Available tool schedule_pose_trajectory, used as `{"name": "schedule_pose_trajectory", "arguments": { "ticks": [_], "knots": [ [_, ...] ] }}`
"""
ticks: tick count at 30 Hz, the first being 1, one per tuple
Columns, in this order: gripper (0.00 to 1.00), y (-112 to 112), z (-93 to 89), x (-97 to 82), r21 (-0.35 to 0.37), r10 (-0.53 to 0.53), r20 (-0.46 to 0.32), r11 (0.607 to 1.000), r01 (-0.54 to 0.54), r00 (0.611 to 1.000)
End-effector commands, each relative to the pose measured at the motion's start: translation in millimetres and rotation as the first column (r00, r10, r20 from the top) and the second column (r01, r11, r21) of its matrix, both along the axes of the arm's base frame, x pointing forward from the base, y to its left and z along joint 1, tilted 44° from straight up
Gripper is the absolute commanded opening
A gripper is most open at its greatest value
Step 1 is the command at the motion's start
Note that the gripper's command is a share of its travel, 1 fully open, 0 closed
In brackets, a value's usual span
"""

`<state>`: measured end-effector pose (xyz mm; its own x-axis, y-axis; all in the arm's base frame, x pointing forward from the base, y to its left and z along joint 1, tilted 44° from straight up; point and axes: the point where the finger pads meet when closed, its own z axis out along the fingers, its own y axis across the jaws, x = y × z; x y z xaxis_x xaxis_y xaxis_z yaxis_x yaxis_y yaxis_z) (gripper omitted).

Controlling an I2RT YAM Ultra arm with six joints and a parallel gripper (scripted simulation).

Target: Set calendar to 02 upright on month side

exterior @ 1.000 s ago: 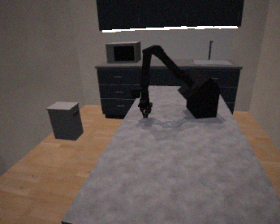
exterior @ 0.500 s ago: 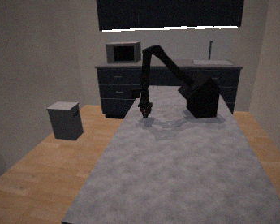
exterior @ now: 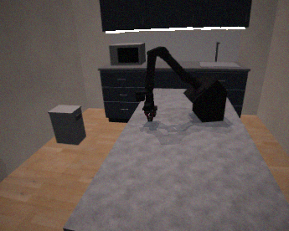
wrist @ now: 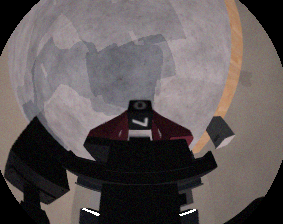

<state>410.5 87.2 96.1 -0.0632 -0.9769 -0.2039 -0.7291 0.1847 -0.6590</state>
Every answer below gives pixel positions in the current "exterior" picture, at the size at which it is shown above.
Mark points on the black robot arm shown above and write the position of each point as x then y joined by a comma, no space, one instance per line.
149,81

